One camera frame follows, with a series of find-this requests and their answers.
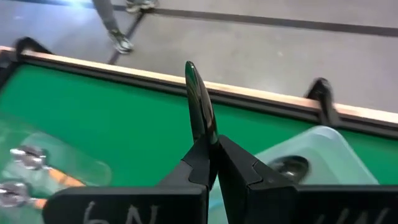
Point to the black aluminium table frame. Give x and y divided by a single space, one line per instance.
264 107

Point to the frosted translucent plastic bin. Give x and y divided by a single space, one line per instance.
335 155

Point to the clear plastic bin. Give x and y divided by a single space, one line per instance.
77 161

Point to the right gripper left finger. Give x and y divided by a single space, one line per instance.
192 174

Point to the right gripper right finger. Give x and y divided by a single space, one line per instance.
242 180

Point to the green table mat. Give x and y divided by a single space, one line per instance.
140 140

